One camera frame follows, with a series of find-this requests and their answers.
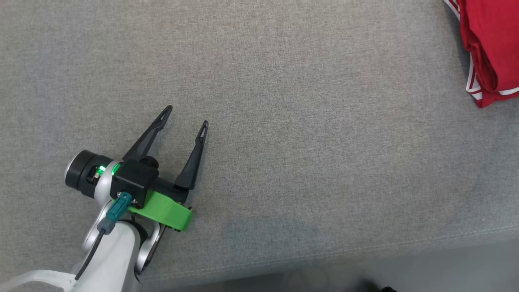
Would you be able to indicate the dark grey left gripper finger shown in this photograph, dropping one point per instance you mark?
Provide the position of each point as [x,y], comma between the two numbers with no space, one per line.
[194,162]
[148,136]

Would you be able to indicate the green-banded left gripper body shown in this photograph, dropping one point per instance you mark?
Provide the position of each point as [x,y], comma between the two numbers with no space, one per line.
[166,211]

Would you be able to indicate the red white Bulls jersey shirt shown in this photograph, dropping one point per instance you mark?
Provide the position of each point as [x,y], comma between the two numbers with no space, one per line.
[494,40]

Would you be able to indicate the grey fabric sofa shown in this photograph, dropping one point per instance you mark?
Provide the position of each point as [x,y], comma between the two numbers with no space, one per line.
[304,142]

